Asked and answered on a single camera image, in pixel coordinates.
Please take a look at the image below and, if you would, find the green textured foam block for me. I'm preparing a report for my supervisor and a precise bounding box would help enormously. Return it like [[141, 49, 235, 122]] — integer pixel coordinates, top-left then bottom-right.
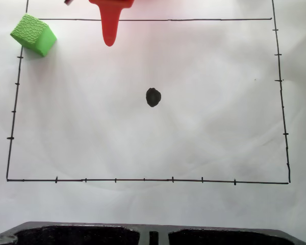
[[10, 13, 58, 57]]

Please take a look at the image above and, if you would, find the black dot mark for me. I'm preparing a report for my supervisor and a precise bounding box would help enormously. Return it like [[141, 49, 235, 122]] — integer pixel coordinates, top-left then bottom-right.
[[145, 87, 162, 108]]

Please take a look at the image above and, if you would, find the white paper sheet with rectangle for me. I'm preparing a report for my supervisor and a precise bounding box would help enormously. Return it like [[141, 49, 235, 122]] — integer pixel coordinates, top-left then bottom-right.
[[0, 0, 306, 237]]

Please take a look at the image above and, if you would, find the black metal stand base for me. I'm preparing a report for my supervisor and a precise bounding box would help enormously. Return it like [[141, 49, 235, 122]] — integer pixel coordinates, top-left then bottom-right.
[[0, 221, 306, 245]]

